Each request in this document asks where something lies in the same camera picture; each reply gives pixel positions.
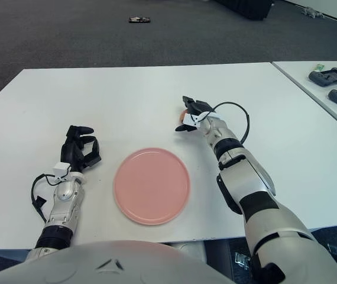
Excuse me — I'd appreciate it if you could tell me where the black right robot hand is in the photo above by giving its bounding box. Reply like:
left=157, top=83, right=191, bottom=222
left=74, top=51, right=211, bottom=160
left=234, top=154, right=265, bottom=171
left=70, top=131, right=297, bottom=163
left=174, top=95, right=213, bottom=133

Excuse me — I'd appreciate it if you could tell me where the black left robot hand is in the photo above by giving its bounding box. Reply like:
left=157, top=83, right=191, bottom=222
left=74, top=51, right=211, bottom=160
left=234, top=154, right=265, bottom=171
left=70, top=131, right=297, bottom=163
left=60, top=125, right=102, bottom=174

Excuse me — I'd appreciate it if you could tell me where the pink round plate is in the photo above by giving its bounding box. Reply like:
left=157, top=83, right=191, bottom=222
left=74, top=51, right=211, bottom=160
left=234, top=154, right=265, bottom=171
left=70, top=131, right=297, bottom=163
left=113, top=147, right=192, bottom=226

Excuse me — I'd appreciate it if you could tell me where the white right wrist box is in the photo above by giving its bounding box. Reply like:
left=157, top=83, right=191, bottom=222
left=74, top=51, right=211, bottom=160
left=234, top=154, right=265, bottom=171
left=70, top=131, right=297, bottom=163
left=183, top=112, right=202, bottom=128

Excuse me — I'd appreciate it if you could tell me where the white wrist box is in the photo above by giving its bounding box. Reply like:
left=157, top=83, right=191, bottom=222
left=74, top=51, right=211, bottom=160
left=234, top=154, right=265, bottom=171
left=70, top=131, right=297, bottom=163
left=53, top=162, right=72, bottom=178
left=183, top=112, right=202, bottom=128

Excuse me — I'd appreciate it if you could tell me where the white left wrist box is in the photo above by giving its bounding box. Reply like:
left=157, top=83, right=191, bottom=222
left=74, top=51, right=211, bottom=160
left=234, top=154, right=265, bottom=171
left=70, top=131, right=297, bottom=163
left=53, top=162, right=72, bottom=178

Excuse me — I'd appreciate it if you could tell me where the black furniture block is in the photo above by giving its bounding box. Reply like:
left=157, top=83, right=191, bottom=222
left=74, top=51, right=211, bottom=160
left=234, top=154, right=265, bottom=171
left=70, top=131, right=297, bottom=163
left=212, top=0, right=276, bottom=21

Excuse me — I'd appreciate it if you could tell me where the silver robot torso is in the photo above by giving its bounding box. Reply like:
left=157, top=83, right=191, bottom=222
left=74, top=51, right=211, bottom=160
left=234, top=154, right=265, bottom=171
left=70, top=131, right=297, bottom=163
left=0, top=240, right=237, bottom=284

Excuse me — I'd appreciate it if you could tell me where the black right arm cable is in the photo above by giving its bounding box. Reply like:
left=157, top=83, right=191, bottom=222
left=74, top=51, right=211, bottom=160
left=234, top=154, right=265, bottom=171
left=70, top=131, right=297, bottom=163
left=202, top=102, right=251, bottom=143

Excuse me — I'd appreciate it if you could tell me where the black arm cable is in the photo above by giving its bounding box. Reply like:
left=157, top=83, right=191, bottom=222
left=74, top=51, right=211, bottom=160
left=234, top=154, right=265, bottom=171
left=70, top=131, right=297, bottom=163
left=31, top=173, right=61, bottom=224
left=202, top=102, right=251, bottom=143

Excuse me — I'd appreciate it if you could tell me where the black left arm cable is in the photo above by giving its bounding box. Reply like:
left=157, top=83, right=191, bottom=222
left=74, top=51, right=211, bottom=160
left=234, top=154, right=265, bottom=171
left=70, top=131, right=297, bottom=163
left=31, top=173, right=61, bottom=224

